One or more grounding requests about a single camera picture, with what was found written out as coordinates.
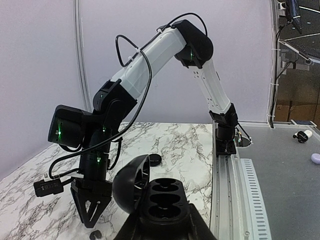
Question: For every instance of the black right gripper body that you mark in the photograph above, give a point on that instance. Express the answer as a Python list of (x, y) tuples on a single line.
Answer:
[(91, 188)]

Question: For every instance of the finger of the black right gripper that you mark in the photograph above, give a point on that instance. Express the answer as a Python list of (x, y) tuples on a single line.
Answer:
[(94, 209), (80, 204)]

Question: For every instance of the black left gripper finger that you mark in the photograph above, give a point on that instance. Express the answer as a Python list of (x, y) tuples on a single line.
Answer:
[(191, 227)]

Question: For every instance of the black earbud charging case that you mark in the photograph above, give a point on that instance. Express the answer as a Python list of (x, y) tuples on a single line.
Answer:
[(160, 200)]

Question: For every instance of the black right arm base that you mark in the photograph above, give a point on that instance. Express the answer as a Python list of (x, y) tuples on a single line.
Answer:
[(228, 140)]

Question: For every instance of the black round disc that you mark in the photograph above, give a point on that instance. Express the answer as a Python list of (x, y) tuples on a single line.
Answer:
[(155, 160)]

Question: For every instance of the white black small device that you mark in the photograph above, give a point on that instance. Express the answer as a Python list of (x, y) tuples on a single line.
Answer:
[(303, 136)]

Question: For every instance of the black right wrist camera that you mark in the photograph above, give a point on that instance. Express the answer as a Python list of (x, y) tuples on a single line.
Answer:
[(44, 188)]

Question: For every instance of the aluminium front rail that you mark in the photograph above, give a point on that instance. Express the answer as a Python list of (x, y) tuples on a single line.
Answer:
[(238, 210)]

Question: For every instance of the right aluminium frame post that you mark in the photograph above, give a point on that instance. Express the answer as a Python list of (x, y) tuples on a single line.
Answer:
[(270, 116)]

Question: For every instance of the aluminium frame post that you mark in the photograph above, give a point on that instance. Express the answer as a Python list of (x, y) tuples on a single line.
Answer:
[(270, 116), (79, 46)]

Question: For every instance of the left aluminium frame post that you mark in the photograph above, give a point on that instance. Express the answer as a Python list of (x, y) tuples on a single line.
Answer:
[(79, 46)]

